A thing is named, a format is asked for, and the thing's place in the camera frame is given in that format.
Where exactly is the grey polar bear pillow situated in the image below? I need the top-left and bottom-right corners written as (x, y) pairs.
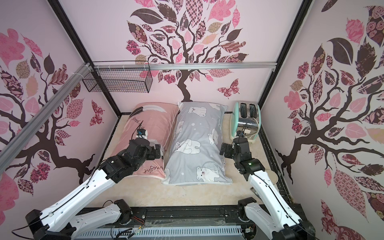
top-left (162, 102), bottom-right (233, 186)

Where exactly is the pink good night pillow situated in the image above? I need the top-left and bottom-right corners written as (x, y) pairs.
top-left (112, 103), bottom-right (180, 180)

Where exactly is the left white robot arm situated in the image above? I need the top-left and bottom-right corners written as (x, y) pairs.
top-left (26, 138), bottom-right (162, 240)

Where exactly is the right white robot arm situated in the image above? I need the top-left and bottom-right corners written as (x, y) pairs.
top-left (220, 137), bottom-right (316, 240)

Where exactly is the mint and chrome toaster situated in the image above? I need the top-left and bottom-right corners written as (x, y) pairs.
top-left (230, 102), bottom-right (262, 143)

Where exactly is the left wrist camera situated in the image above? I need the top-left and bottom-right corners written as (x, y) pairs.
top-left (136, 128), bottom-right (148, 140)

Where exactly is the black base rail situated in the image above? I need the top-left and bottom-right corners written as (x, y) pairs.
top-left (64, 203), bottom-right (307, 240)

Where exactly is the white slotted cable duct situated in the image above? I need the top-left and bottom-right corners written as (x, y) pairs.
top-left (77, 226), bottom-right (244, 240)

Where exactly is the black wire mesh basket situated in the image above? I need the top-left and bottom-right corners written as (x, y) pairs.
top-left (83, 60), bottom-right (153, 93)

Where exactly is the aluminium rail back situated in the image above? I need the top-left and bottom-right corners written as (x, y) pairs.
top-left (94, 62), bottom-right (277, 71)

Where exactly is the aluminium rail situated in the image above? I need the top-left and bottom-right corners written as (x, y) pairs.
top-left (94, 62), bottom-right (277, 71)
top-left (1, 63), bottom-right (91, 173)

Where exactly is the black vertical frame post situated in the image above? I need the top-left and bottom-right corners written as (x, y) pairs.
top-left (48, 0), bottom-right (122, 118)

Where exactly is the aluminium rail left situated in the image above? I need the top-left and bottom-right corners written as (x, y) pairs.
top-left (1, 63), bottom-right (91, 173)

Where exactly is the black right frame post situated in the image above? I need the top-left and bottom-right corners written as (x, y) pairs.
top-left (257, 0), bottom-right (314, 109)

